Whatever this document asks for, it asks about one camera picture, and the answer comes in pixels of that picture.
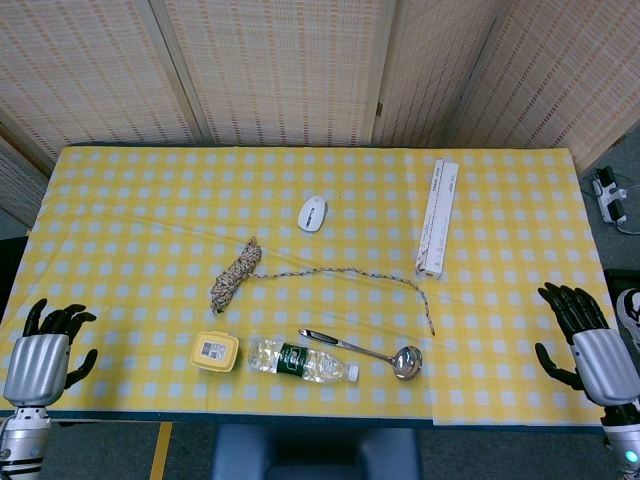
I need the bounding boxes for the yellow white checkered tablecloth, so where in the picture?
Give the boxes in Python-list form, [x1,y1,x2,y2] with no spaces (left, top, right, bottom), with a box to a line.
[0,145,636,426]

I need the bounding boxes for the woven bamboo screen panel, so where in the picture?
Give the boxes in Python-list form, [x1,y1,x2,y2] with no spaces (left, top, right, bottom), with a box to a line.
[0,124,51,227]
[449,0,640,172]
[0,0,204,166]
[149,0,397,147]
[372,0,507,149]

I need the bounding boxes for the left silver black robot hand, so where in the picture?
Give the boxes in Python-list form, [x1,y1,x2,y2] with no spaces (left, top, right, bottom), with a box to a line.
[2,298,99,409]

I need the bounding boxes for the long white cardboard box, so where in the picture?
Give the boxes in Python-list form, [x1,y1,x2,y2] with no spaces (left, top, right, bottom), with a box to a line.
[415,159,460,280]

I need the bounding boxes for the blue padded chair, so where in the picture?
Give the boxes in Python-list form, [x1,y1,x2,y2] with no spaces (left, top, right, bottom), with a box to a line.
[210,424,424,480]

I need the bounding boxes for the white black sneaker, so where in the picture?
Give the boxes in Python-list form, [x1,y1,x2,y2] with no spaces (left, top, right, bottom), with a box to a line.
[615,288,640,354]

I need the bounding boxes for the braided beige rope bundle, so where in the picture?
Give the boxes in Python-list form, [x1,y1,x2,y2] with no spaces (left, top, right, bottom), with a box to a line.
[209,236,437,337]

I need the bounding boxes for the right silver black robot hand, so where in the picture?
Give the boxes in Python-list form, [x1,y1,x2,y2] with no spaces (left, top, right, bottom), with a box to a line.
[534,282,640,409]

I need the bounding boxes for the clear green-label plastic bottle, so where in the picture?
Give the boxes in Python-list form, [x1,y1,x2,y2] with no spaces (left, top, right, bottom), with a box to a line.
[247,335,360,385]

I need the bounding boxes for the white power strip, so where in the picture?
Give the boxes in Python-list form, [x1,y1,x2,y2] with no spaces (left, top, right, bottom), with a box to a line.
[592,167,630,225]

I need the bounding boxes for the steel ladle black handle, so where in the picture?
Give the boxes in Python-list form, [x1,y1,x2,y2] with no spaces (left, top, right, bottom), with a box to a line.
[298,327,424,382]

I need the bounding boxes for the yellow lidded green tub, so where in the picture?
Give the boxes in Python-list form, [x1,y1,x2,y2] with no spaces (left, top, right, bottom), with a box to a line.
[189,330,240,375]

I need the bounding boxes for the white computer mouse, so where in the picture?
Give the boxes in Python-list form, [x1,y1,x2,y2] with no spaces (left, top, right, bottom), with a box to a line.
[297,195,330,233]

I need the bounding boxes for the white power strip cable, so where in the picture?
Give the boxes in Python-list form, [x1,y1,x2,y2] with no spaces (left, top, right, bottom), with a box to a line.
[612,172,640,236]

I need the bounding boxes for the black floor object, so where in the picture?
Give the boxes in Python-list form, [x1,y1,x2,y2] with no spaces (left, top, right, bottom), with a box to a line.
[603,268,640,304]

